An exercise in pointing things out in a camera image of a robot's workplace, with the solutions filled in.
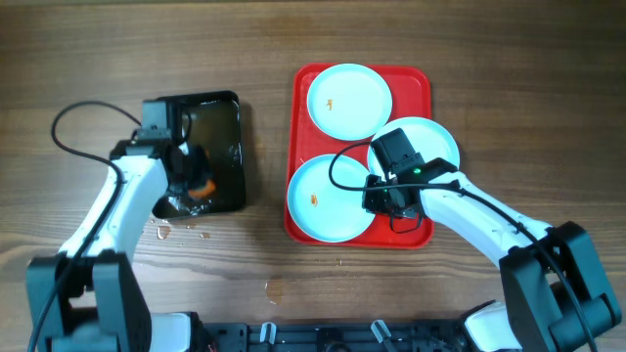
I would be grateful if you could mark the black water tray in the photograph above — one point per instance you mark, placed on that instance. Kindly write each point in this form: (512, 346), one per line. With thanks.
(211, 120)

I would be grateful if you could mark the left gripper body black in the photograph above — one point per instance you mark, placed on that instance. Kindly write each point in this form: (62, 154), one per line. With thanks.
(199, 170)

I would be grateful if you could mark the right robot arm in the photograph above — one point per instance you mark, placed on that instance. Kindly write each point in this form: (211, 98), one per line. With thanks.
(557, 294)

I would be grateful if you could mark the light blue plate top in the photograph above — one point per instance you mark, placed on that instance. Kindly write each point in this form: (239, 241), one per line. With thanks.
(349, 102)

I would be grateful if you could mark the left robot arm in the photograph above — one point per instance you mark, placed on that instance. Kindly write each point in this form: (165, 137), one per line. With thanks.
(86, 297)

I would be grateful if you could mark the orange green sponge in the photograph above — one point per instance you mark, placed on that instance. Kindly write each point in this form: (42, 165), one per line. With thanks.
(204, 191)

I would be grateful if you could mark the red plastic tray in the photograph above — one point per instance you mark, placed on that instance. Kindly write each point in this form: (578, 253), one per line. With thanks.
(411, 93)

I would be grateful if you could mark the light blue plate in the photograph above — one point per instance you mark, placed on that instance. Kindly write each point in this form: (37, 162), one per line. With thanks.
(323, 211)
(431, 141)
(349, 102)

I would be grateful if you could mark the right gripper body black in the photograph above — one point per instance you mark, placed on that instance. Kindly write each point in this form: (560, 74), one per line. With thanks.
(382, 200)

